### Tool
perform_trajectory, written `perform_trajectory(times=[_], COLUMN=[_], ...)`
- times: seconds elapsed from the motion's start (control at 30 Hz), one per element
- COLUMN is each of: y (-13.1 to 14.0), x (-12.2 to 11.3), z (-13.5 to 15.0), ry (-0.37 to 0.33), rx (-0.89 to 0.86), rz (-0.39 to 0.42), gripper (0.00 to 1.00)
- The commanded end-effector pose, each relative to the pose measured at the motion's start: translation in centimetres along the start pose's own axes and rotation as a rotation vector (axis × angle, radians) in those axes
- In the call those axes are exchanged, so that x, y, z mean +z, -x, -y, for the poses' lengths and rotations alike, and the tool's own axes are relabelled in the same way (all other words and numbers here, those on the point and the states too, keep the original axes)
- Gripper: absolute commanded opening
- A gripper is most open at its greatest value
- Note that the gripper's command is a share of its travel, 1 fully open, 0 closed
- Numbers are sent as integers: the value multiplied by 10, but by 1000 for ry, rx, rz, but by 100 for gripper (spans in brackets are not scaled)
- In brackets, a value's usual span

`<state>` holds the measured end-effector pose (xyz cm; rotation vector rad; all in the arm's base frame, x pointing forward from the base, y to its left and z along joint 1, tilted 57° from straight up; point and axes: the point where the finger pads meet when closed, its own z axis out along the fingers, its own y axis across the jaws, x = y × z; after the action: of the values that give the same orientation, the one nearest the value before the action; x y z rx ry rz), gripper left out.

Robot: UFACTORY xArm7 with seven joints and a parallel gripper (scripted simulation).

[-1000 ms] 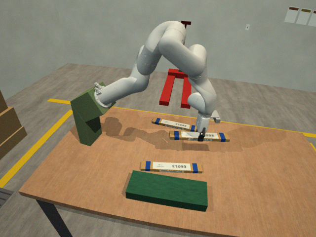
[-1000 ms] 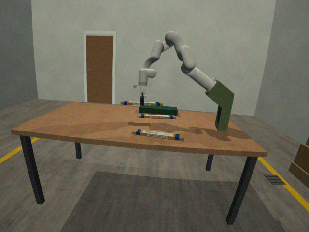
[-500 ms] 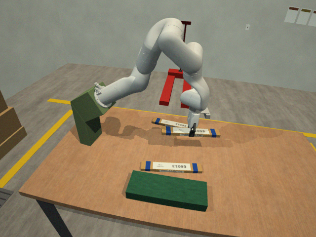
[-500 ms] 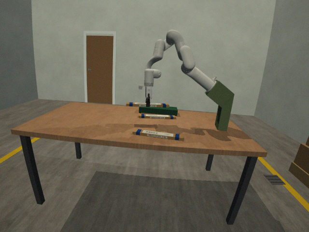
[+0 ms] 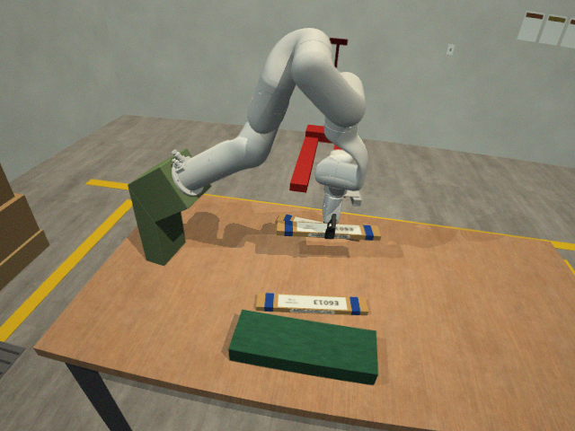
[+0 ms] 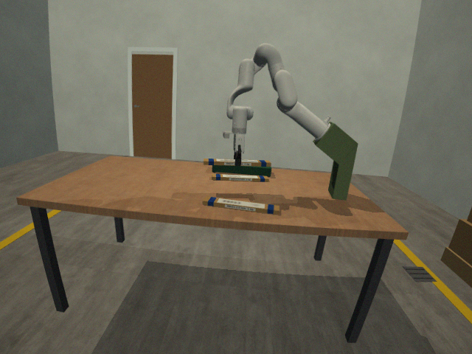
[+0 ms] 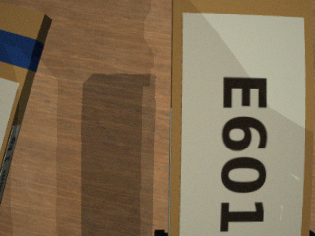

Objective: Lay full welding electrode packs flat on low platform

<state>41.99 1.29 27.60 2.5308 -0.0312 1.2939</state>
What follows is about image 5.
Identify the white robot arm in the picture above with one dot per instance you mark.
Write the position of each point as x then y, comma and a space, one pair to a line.
312, 70

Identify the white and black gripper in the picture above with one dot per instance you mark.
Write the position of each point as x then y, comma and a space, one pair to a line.
331, 210

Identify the tan box with blue bands and white label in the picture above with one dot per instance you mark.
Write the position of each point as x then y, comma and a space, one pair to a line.
269, 302
283, 217
343, 231

